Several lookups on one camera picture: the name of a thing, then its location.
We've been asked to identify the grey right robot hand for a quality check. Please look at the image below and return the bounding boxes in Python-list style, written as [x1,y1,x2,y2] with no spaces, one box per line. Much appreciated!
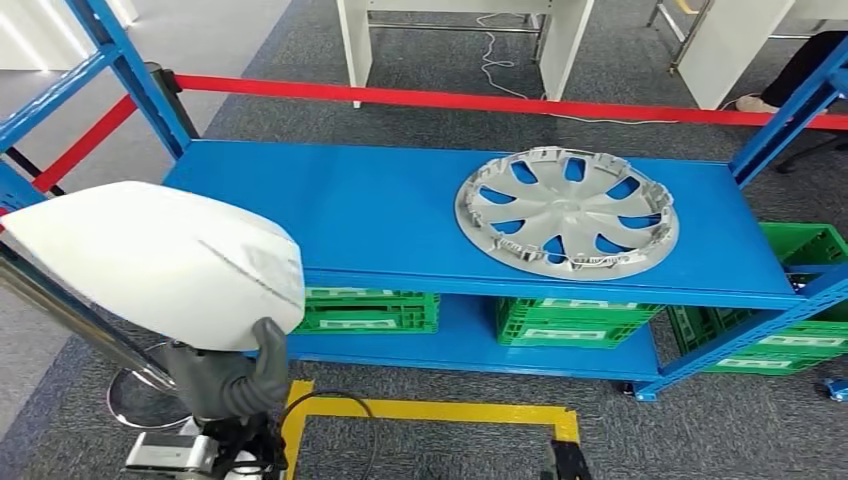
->
[546,440,592,480]

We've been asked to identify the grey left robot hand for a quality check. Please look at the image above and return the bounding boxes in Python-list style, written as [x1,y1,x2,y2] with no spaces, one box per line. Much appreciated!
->
[155,316,291,422]

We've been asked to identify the white plastic car part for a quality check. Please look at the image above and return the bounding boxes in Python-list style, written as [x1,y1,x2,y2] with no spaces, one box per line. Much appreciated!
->
[0,180,307,352]

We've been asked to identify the chrome stanchion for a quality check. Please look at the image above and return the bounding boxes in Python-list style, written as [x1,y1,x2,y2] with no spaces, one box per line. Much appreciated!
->
[0,254,193,431]

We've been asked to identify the grey wheel hubcap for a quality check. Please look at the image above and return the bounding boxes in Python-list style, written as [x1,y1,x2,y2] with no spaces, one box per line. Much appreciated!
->
[454,145,681,282]

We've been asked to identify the red barrier belt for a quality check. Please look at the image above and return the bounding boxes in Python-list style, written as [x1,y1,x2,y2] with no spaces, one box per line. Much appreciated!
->
[173,74,848,132]
[31,94,138,195]

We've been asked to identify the white desk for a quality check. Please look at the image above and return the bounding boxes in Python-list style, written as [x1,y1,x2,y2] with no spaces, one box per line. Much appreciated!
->
[335,0,596,109]
[645,0,848,111]

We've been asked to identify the white cabinet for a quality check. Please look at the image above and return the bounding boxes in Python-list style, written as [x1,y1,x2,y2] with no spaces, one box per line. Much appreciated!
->
[0,0,140,72]

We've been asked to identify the black office chair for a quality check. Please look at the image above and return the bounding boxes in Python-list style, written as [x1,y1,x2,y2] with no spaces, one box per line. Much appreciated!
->
[775,132,848,175]

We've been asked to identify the person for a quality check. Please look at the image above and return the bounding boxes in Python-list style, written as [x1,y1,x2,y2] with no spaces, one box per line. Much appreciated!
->
[735,29,848,115]

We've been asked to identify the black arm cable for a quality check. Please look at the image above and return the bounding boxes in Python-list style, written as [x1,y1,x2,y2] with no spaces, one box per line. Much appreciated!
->
[278,390,379,480]

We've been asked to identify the dark post stanchion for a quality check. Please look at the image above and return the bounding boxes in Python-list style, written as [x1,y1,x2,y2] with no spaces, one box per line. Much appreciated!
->
[146,61,200,140]

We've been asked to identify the white floor cable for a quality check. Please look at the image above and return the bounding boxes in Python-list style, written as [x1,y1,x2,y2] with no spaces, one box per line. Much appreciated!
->
[475,11,680,127]

